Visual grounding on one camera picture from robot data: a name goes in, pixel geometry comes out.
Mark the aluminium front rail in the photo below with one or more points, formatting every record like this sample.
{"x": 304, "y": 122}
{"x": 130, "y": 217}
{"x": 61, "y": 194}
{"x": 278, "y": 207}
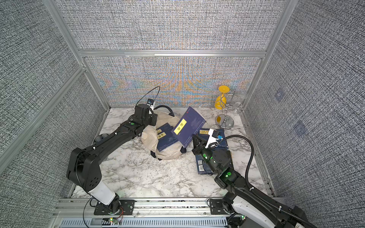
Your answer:
{"x": 158, "y": 213}

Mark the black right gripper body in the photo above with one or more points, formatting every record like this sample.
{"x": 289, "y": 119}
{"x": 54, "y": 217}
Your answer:
{"x": 210, "y": 157}

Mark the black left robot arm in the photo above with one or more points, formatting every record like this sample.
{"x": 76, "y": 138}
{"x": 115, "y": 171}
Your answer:
{"x": 84, "y": 164}

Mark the clear wine glass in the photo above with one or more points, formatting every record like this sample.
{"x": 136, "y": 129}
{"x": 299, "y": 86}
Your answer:
{"x": 238, "y": 98}

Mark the blue book with barcode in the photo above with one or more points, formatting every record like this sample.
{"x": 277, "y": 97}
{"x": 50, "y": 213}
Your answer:
{"x": 202, "y": 167}

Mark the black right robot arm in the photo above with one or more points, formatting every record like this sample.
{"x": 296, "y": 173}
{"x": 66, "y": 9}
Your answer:
{"x": 229, "y": 179}

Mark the purple blue book yellow label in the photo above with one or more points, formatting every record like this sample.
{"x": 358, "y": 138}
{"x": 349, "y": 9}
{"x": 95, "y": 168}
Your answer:
{"x": 189, "y": 124}

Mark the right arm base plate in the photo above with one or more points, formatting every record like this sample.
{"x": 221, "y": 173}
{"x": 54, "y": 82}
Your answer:
{"x": 216, "y": 207}

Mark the dark flower shaped dish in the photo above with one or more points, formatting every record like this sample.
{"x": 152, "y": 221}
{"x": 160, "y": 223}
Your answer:
{"x": 99, "y": 138}

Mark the yellow wine glass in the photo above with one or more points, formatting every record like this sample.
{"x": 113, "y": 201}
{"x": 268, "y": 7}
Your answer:
{"x": 221, "y": 100}

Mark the cream canvas tote bag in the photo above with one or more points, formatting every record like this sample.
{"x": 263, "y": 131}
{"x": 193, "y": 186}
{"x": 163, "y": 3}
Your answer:
{"x": 156, "y": 130}

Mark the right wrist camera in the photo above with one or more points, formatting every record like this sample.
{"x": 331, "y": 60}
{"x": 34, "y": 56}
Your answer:
{"x": 214, "y": 139}

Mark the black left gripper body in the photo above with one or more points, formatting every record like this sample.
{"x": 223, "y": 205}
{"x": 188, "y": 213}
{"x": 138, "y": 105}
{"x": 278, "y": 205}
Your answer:
{"x": 151, "y": 120}

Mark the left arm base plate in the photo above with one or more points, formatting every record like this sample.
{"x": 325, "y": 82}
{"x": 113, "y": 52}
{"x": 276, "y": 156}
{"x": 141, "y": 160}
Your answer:
{"x": 124, "y": 206}

